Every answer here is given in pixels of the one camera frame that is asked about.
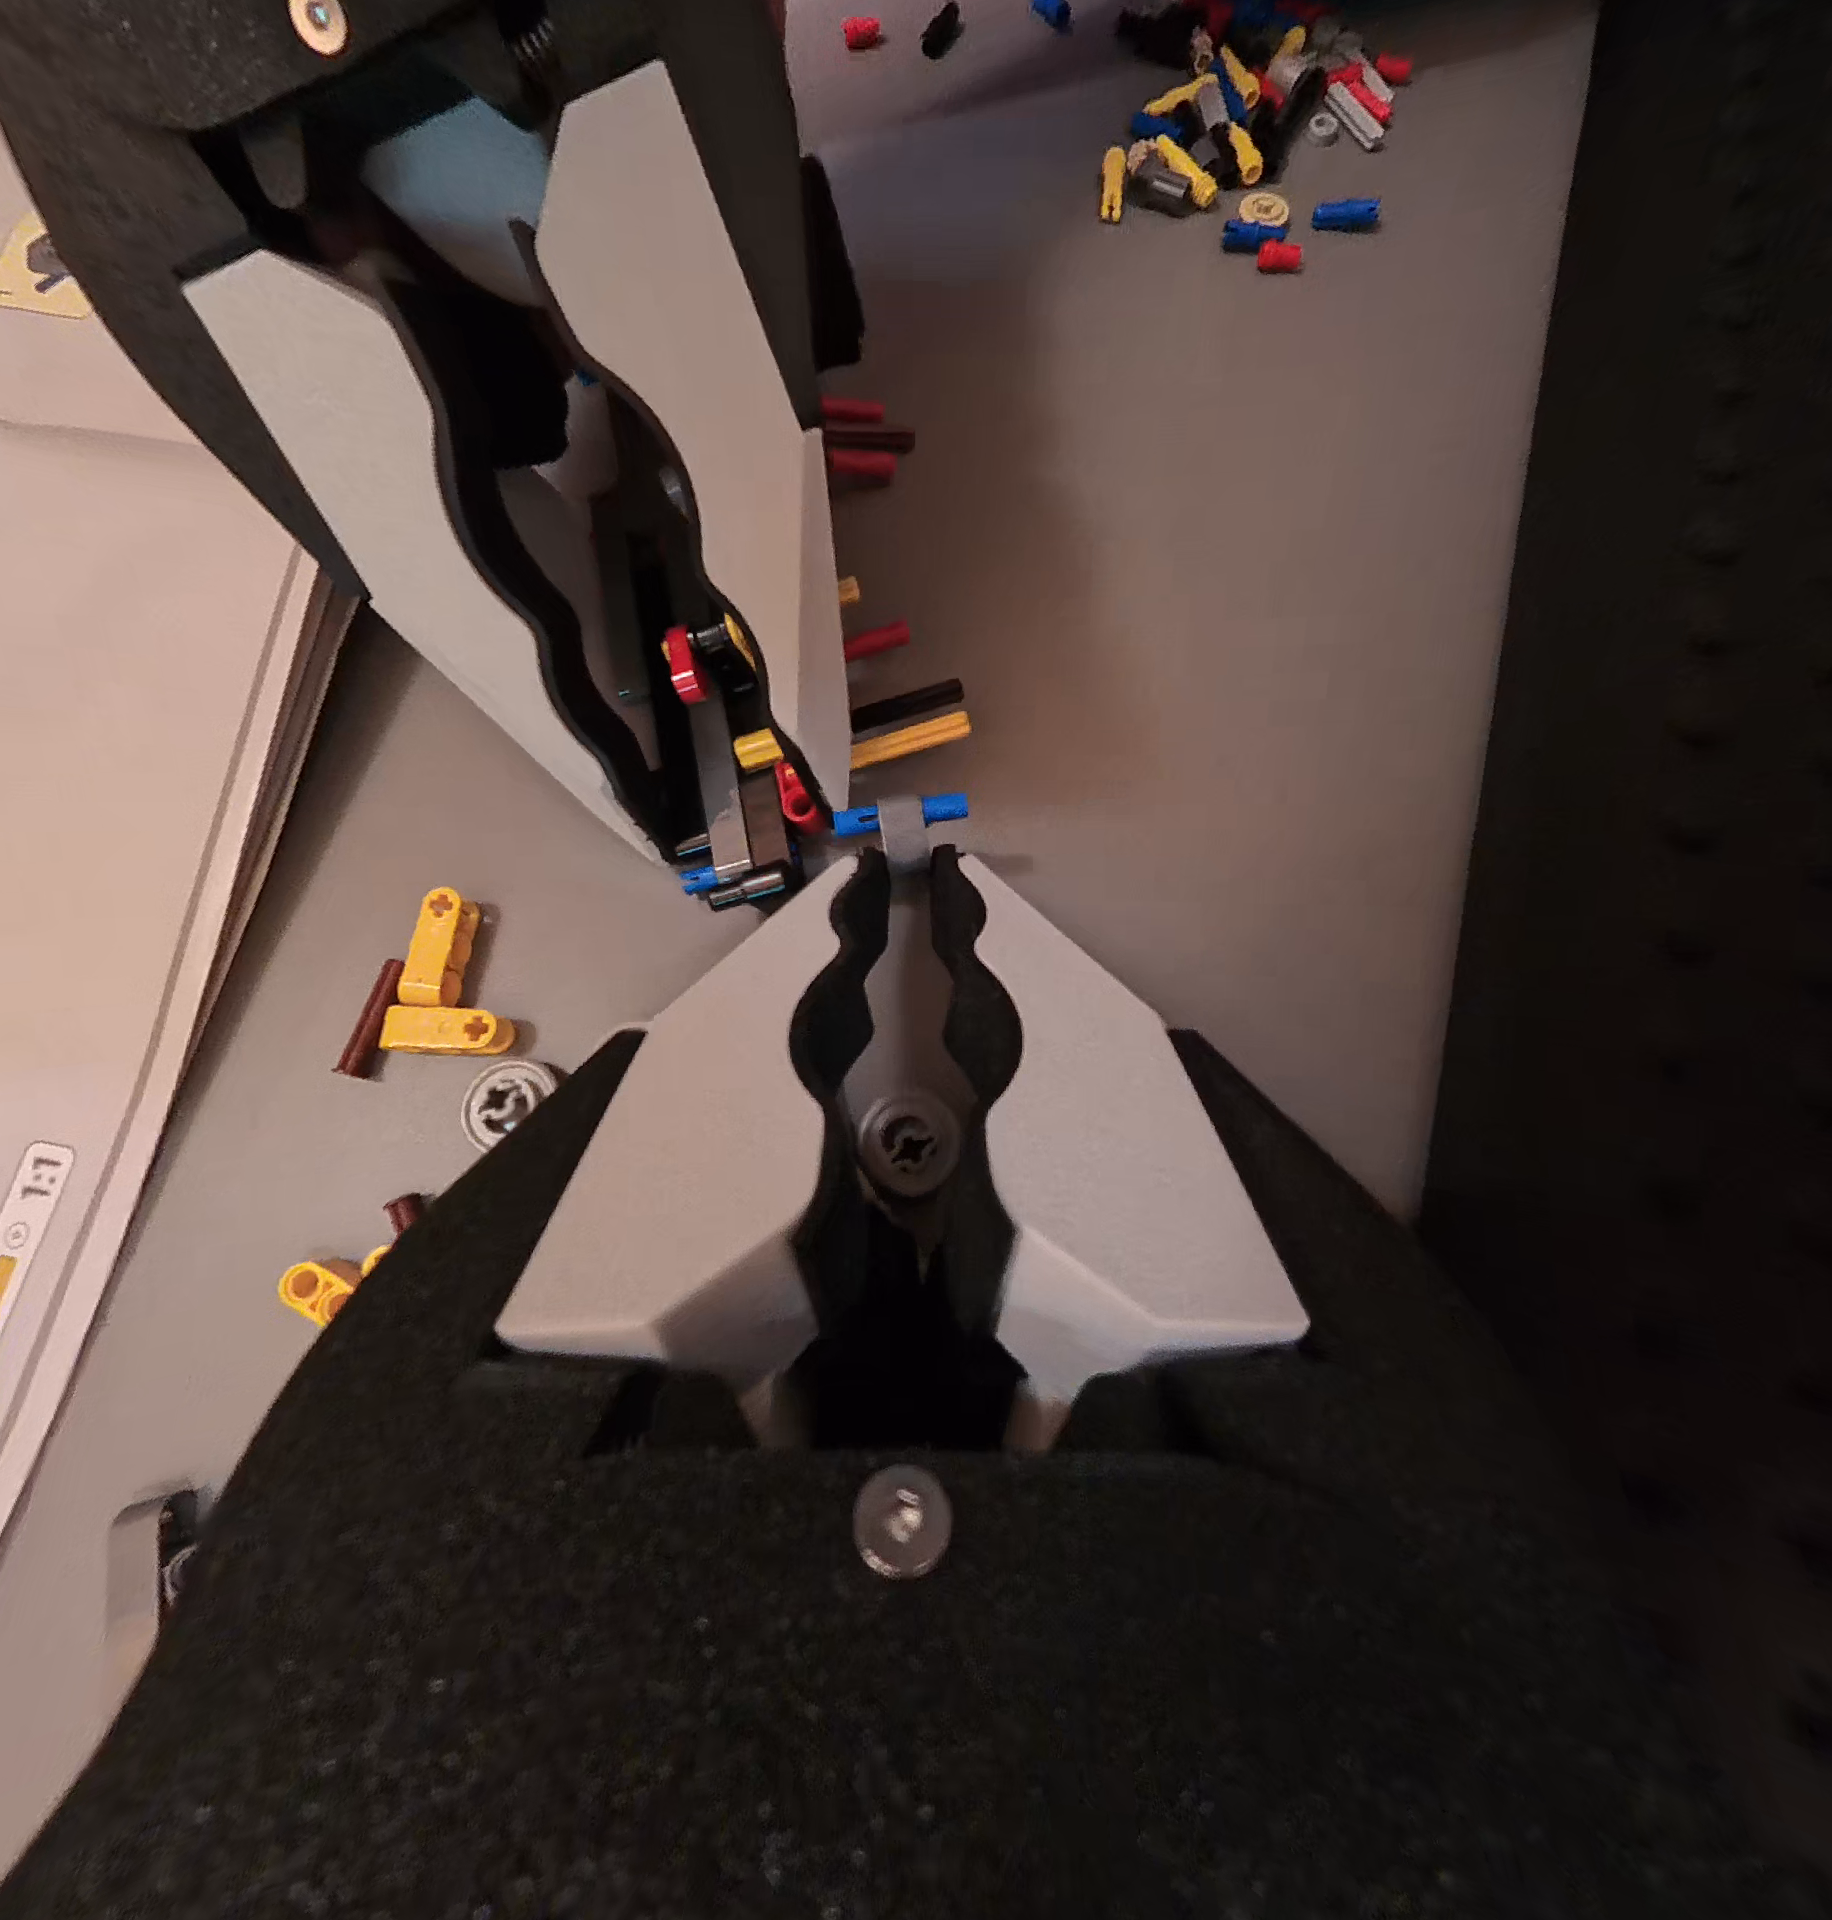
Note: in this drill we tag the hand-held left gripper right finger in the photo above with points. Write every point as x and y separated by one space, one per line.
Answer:
1143 1185

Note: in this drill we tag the short brown lego axle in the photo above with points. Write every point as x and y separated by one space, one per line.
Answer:
407 1212
369 1020

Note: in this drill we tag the yellow three-hole lego beam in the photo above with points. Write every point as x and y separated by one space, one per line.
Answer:
324 1290

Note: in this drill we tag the pile of small lego pins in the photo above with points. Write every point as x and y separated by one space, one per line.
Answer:
1231 135

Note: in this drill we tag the yellow lego axle connector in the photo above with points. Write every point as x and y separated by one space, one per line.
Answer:
443 1030

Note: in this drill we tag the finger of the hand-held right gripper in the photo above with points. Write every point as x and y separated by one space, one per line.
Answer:
347 449
706 330

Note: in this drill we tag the single short black lego pin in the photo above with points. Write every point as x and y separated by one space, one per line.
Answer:
943 29

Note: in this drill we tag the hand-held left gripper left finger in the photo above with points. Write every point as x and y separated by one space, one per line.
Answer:
661 1185

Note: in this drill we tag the small grey connector piece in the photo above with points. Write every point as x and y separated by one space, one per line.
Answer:
903 833

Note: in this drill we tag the black perforated panel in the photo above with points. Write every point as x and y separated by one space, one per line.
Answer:
1681 902

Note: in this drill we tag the red lego bush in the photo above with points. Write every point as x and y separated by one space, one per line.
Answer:
795 797

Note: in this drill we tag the lego instruction booklet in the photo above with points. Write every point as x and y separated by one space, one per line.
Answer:
106 751

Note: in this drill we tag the grey lego beam assembly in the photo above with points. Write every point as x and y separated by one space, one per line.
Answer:
736 827

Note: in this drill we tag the pile of black grey beams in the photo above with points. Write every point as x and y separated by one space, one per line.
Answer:
157 1559

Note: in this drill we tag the yellow angled technic beams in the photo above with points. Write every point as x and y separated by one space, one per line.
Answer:
442 945

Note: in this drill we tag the grey lego wheel hub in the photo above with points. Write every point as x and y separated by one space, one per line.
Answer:
904 1142
509 1106

